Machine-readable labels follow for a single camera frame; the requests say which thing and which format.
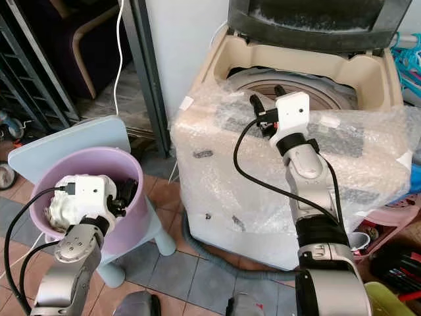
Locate dark metal folding gate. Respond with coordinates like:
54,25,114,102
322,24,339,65
0,0,70,132

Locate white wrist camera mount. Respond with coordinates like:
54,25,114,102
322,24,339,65
69,174,120,228
270,92,312,147

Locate purple plastic bucket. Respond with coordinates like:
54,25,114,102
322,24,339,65
30,146,145,257

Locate small white cup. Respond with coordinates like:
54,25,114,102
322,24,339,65
345,230,370,256

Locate dark grey door post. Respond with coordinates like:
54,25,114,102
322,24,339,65
120,0,170,159

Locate yellow green plastic item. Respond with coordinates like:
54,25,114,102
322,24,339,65
365,282,421,316

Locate teal plastic clothes hanger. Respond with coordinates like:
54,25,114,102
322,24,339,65
391,33,421,109

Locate light blue plastic stool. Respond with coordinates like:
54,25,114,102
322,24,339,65
8,115,177,288

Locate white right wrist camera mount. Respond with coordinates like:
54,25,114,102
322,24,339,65
270,92,312,147

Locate beige top-loading washing machine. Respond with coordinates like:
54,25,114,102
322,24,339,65
170,26,410,272

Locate black and red tool case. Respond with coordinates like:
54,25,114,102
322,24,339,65
368,244,421,297

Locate black stroller wheel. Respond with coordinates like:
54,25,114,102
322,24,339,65
0,163,19,192

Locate dark armchair with wooden arm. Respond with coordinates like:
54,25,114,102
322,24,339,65
13,0,126,99

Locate dark grey washer lid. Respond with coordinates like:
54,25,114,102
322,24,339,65
227,0,412,55

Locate grey robot left foot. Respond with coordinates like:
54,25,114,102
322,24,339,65
113,291,162,316

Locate thin white hanging cable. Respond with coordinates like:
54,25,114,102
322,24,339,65
112,0,127,116

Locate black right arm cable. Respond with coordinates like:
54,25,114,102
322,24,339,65
233,117,346,228

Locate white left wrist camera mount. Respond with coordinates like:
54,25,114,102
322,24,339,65
69,174,120,228

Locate pink plastic stool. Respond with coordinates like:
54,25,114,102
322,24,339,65
362,193,421,246

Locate pale green checked cloth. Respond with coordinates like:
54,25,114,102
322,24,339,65
46,191,80,234

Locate clear bubble wrap sheet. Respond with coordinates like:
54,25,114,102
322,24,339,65
170,79,416,239

